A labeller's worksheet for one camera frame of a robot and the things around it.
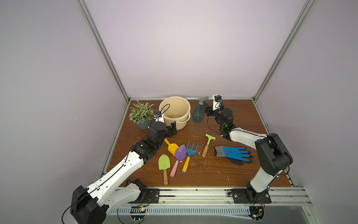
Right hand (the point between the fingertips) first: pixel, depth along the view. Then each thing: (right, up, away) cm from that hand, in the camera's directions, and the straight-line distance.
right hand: (210, 97), depth 84 cm
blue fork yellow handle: (-13, -35, +4) cm, 38 cm away
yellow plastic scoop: (-24, -33, +7) cm, 42 cm away
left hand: (-24, -15, -8) cm, 29 cm away
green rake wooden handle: (-2, -33, +5) cm, 34 cm away
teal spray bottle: (-6, -11, +16) cm, 20 cm away
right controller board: (+22, -62, -14) cm, 67 cm away
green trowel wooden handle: (-29, -42, -1) cm, 51 cm away
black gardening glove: (+19, -40, -1) cm, 44 cm away
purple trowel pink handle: (-19, -37, +4) cm, 42 cm away
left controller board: (-41, -63, -12) cm, 76 cm away
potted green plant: (-45, -11, +5) cm, 46 cm away
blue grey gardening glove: (+17, -35, +1) cm, 39 cm away
